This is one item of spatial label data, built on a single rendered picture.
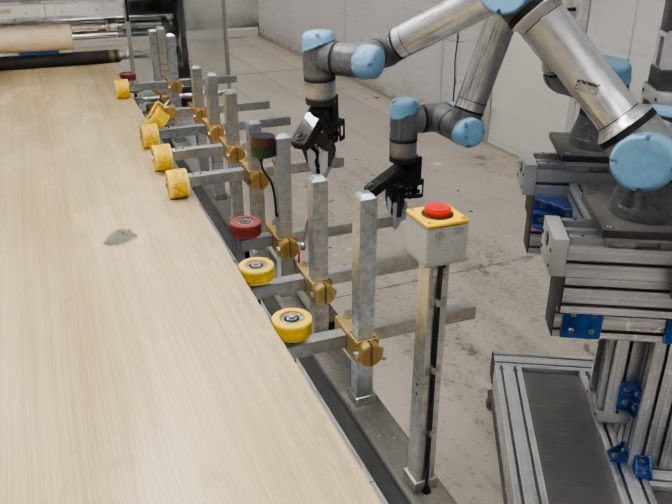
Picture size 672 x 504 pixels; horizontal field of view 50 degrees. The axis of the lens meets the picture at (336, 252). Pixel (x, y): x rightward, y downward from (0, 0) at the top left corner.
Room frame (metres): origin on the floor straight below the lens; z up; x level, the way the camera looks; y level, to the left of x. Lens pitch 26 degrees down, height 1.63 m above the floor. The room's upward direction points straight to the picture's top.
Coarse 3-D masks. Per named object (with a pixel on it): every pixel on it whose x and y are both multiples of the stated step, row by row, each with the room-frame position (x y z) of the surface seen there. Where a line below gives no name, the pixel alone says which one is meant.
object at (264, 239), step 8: (384, 216) 1.83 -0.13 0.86; (392, 216) 1.83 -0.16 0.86; (328, 224) 1.77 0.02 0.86; (336, 224) 1.77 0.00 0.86; (344, 224) 1.78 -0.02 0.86; (352, 224) 1.78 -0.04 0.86; (384, 224) 1.82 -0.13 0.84; (392, 224) 1.83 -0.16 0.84; (264, 232) 1.72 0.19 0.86; (296, 232) 1.72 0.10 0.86; (328, 232) 1.76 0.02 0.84; (336, 232) 1.77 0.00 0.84; (344, 232) 1.78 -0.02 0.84; (240, 240) 1.67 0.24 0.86; (248, 240) 1.67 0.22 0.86; (256, 240) 1.68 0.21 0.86; (264, 240) 1.69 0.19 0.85; (272, 240) 1.70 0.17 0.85; (240, 248) 1.67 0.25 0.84; (248, 248) 1.67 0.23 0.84; (256, 248) 1.68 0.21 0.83
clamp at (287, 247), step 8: (272, 232) 1.70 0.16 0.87; (280, 240) 1.66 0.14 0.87; (288, 240) 1.65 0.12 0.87; (296, 240) 1.67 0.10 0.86; (272, 248) 1.71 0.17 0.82; (280, 248) 1.64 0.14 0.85; (288, 248) 1.64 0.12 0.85; (296, 248) 1.65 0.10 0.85; (280, 256) 1.65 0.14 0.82; (288, 256) 1.64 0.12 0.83
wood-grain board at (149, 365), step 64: (0, 128) 2.57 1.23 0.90; (64, 128) 2.57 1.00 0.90; (128, 128) 2.57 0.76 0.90; (0, 192) 1.91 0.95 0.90; (64, 192) 1.91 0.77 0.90; (128, 192) 1.91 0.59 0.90; (0, 256) 1.49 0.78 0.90; (64, 256) 1.49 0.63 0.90; (128, 256) 1.49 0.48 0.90; (192, 256) 1.49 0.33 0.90; (0, 320) 1.21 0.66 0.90; (64, 320) 1.21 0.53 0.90; (128, 320) 1.21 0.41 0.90; (192, 320) 1.21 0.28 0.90; (256, 320) 1.21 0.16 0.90; (0, 384) 1.00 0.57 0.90; (64, 384) 1.00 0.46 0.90; (128, 384) 1.00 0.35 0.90; (192, 384) 1.00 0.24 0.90; (256, 384) 1.00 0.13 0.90; (0, 448) 0.84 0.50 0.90; (64, 448) 0.84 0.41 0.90; (128, 448) 0.84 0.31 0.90; (192, 448) 0.84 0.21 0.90; (256, 448) 0.84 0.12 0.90; (320, 448) 0.84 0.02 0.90
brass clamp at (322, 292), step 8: (296, 264) 1.52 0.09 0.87; (296, 272) 1.52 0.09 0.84; (304, 272) 1.48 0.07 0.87; (312, 280) 1.44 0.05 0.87; (328, 280) 1.44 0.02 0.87; (312, 288) 1.42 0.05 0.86; (320, 288) 1.41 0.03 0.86; (328, 288) 1.41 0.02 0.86; (312, 296) 1.41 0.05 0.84; (320, 296) 1.41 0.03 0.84; (328, 296) 1.41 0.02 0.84; (320, 304) 1.41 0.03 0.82
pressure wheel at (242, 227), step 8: (240, 216) 1.72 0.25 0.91; (248, 216) 1.72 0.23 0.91; (232, 224) 1.67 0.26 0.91; (240, 224) 1.67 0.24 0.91; (248, 224) 1.67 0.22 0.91; (256, 224) 1.67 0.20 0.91; (232, 232) 1.66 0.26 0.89; (240, 232) 1.65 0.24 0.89; (248, 232) 1.65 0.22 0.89; (256, 232) 1.66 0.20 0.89; (248, 256) 1.68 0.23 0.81
